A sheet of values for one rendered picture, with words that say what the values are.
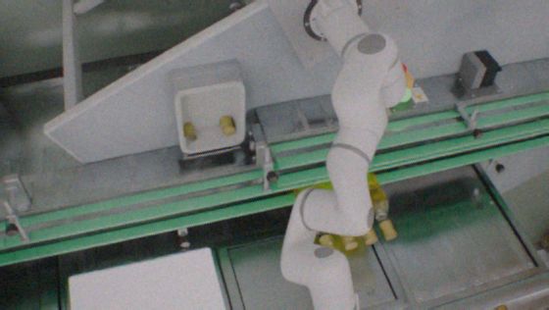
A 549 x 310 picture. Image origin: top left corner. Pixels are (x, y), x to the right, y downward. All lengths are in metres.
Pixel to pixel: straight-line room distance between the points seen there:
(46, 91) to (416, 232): 1.41
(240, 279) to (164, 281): 0.21
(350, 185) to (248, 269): 0.60
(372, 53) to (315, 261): 0.41
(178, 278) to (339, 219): 0.63
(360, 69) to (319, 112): 0.49
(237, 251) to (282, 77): 0.50
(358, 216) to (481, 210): 0.87
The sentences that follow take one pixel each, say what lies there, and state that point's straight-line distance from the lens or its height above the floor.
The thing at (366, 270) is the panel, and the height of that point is 1.18.
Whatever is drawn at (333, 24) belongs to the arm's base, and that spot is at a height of 0.86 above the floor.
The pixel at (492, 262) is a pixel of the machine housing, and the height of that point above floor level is 1.25.
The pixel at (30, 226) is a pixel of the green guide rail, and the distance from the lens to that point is 1.53.
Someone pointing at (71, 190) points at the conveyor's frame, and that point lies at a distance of 1.54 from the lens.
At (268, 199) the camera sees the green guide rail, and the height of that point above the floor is 0.94.
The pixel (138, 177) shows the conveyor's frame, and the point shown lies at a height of 0.84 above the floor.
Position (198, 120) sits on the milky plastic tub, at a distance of 1.50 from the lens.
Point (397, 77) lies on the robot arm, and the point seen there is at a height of 1.09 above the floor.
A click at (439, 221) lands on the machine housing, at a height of 1.07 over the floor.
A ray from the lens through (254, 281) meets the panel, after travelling 1.53.
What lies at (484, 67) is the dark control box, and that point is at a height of 0.83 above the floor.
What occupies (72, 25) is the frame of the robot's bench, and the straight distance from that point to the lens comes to 1.86.
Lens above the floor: 1.81
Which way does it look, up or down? 38 degrees down
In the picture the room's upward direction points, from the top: 159 degrees clockwise
